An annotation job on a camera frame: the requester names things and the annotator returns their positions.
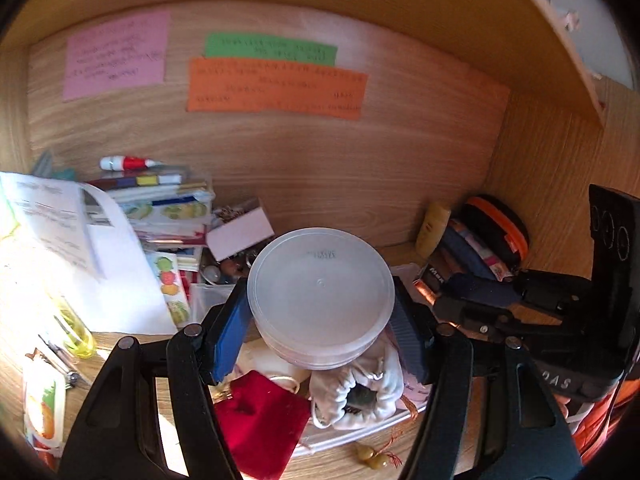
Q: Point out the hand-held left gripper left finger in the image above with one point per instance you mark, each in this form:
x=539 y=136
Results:
x=230 y=330

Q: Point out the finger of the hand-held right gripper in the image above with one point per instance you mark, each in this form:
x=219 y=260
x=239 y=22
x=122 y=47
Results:
x=465 y=316
x=480 y=291

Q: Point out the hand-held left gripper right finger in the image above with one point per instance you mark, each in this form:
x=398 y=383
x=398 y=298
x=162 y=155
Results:
x=407 y=340

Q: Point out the white round plastic jar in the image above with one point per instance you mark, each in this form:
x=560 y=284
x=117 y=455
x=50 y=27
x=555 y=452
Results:
x=320 y=290

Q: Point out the clear plastic storage box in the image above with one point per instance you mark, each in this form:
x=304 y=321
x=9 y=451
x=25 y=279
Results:
x=350 y=435

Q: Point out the person's right forearm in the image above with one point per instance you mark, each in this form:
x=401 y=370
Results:
x=605 y=425

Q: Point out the wooden desktop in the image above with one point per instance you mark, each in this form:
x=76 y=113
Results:
x=325 y=467

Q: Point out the dark blue pencil pouch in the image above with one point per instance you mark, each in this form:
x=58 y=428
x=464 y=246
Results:
x=470 y=255

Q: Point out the dark brown packet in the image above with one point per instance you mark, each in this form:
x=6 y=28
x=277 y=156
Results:
x=430 y=280

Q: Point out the white cloth pouch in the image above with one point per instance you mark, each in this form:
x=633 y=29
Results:
x=360 y=370

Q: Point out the black orange zip case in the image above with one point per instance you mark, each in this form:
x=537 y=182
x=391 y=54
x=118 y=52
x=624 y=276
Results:
x=500 y=225

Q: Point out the fruit sticker sheet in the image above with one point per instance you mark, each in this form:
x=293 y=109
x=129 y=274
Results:
x=171 y=285

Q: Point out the yellow tube bottle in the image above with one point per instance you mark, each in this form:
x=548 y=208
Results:
x=434 y=230

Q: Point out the small white cardboard box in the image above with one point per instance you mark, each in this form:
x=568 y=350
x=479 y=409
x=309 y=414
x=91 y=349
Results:
x=240 y=235

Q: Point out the red velvet pouch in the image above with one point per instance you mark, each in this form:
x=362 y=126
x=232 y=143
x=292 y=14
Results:
x=260 y=425

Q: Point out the gourd charm with red tassel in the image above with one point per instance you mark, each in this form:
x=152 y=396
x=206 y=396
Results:
x=372 y=455

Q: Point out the white handwritten paper sheets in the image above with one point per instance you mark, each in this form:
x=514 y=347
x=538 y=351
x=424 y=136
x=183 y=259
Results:
x=115 y=270

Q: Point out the stack of books and cards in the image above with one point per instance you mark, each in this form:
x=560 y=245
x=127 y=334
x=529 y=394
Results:
x=160 y=210

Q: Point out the yellow-green spray bottle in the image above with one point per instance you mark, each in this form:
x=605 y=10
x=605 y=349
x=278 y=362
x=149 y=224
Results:
x=80 y=335

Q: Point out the metal pen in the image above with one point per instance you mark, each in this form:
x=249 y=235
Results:
x=60 y=360

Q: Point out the red white correction pen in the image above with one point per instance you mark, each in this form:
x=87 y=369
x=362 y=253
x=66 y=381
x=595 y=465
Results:
x=125 y=163

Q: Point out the white green tube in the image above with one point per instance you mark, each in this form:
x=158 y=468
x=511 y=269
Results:
x=42 y=405

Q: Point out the orange paper note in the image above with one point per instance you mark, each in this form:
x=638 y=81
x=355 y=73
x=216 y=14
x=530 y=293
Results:
x=275 y=87

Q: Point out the green paper note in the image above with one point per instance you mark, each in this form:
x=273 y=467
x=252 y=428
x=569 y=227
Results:
x=270 y=50

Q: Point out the pink paper note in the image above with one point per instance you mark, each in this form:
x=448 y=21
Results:
x=115 y=55

